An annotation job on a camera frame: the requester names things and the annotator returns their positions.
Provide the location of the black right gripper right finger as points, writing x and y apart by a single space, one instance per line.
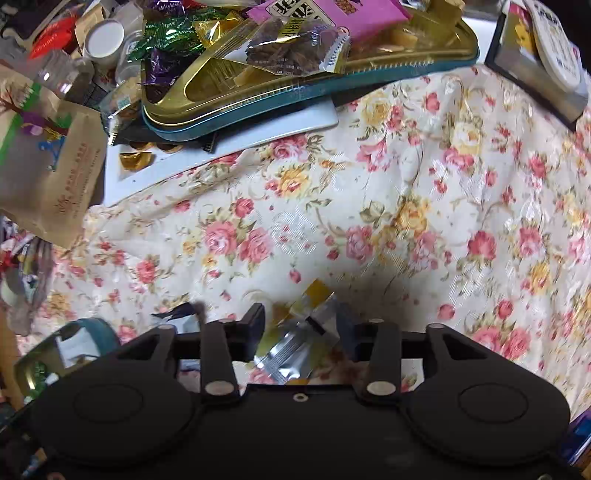
378 343

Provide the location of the full gold teal tray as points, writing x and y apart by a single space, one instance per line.
210 69

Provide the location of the white remote control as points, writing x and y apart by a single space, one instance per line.
554 48

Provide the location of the green and white snack packet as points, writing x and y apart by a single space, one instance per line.
184 318

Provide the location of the white board under tray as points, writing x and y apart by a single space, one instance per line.
132 168

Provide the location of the silver yellow snack packet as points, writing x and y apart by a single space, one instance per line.
293 348

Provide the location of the white lidded jar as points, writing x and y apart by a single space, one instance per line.
103 43

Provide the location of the floral tablecloth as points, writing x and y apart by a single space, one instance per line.
450 198

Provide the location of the brown paper bag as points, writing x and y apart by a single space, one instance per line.
52 152

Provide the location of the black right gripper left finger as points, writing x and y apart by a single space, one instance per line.
221 344

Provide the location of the pink snack package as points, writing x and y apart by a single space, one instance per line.
360 18

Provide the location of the black framed book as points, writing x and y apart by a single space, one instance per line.
514 55

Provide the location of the empty gold teal tray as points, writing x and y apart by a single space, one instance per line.
71 347

